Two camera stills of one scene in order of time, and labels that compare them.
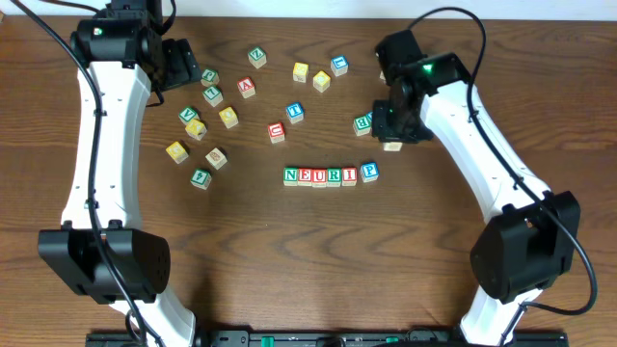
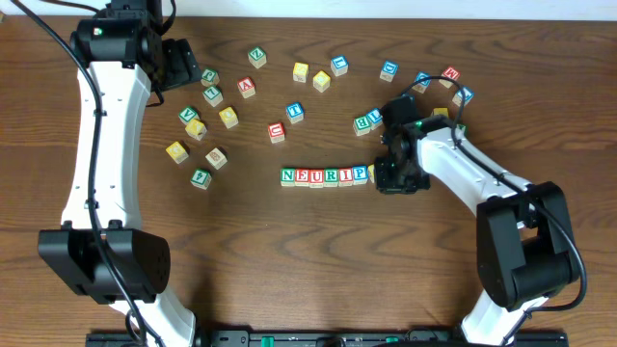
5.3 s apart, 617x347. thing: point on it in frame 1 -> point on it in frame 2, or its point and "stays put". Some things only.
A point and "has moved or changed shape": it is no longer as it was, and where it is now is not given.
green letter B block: (362, 125) stays put
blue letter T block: (295, 113) stays put
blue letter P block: (369, 172) has moved or changed shape
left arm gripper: (182, 65) stays put
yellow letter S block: (392, 146) has moved or changed shape
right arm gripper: (386, 123) -> (390, 175)
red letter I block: (349, 176) has moved or changed shape
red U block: (318, 177) stays put
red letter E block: (305, 176) stays put
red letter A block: (247, 87) stays put
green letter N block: (290, 175) stays put
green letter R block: (334, 176) stays put
